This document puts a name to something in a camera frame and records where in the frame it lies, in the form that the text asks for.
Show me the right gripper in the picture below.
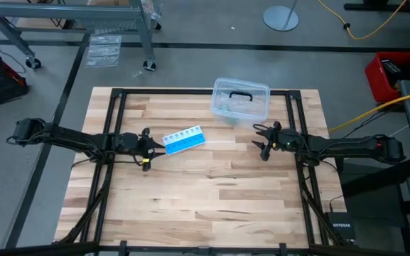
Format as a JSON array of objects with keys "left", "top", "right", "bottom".
[{"left": 251, "top": 121, "right": 304, "bottom": 161}]

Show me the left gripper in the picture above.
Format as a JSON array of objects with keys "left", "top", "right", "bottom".
[{"left": 113, "top": 127, "right": 167, "bottom": 172}]

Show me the blue white pill organizer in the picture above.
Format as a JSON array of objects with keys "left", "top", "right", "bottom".
[{"left": 162, "top": 124, "right": 207, "bottom": 156}]

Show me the clear plastic bin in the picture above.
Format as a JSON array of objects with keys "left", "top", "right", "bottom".
[{"left": 210, "top": 78, "right": 271, "bottom": 127}]

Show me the clear plastic bin lid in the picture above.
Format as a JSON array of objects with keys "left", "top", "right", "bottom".
[{"left": 211, "top": 77, "right": 271, "bottom": 122}]

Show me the clear plastic sheet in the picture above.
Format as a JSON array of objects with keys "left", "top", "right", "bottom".
[{"left": 85, "top": 34, "right": 122, "bottom": 68}]

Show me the round grey stand base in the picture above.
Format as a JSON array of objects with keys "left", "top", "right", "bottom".
[{"left": 262, "top": 0, "right": 300, "bottom": 32}]

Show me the red plastic crate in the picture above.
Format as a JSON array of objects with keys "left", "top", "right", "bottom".
[{"left": 364, "top": 51, "right": 410, "bottom": 104}]

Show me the black rectangular device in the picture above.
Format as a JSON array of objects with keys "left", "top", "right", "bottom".
[{"left": 380, "top": 58, "right": 401, "bottom": 85}]

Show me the grey metal cart with casters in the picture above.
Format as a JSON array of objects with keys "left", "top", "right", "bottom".
[{"left": 0, "top": 0, "right": 163, "bottom": 71}]

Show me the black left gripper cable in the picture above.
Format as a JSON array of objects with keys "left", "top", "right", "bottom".
[{"left": 131, "top": 151, "right": 153, "bottom": 167}]

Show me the black aluminium table frame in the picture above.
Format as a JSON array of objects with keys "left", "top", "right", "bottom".
[{"left": 0, "top": 87, "right": 410, "bottom": 256}]

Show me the black Netgear network switch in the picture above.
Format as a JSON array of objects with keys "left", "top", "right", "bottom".
[{"left": 325, "top": 211, "right": 357, "bottom": 241}]

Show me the hanging yellow cable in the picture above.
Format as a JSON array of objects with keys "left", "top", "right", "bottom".
[{"left": 328, "top": 88, "right": 410, "bottom": 133}]

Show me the white cable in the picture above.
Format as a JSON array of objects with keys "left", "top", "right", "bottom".
[{"left": 389, "top": 124, "right": 410, "bottom": 138}]

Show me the yellow floor cable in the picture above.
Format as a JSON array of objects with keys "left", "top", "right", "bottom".
[{"left": 318, "top": 0, "right": 410, "bottom": 41}]

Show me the black desk frame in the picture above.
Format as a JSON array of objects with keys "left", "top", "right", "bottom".
[{"left": 342, "top": 0, "right": 410, "bottom": 49}]

